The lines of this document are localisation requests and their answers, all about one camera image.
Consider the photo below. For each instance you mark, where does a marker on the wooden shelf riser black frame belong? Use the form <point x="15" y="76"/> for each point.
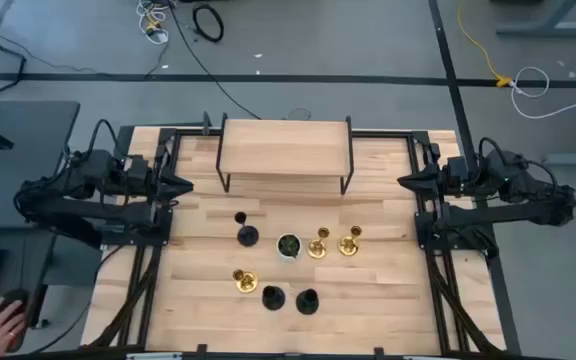
<point x="283" y="147"/>

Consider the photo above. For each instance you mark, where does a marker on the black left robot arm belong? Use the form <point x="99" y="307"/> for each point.
<point x="93" y="212"/>

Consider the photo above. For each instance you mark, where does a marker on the black metal table frame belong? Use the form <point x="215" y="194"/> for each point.
<point x="388" y="134"/>

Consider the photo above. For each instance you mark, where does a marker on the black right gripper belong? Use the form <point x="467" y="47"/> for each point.
<point x="452" y="176"/>

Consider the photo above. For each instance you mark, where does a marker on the white pot with succulent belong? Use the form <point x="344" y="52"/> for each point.
<point x="288" y="246"/>

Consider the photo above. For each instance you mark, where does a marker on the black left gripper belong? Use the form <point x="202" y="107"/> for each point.
<point x="143" y="177"/>

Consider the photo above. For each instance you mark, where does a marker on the gold candlestick holder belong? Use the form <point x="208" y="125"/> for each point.
<point x="317" y="247"/>
<point x="246" y="282"/>
<point x="348" y="245"/>

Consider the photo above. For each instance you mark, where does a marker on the black computer mouse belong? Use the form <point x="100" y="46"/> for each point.
<point x="14" y="296"/>

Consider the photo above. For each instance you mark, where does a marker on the dark grey desk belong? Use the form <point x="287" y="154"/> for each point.
<point x="28" y="165"/>

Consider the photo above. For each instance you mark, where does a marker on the black candlestick holder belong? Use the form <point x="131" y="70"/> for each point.
<point x="248" y="235"/>
<point x="307" y="302"/>
<point x="273" y="298"/>

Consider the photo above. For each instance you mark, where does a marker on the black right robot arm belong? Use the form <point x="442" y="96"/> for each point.
<point x="498" y="212"/>

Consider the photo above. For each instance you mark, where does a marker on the grey metal table foot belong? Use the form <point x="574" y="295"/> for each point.
<point x="575" y="159"/>
<point x="543" y="29"/>

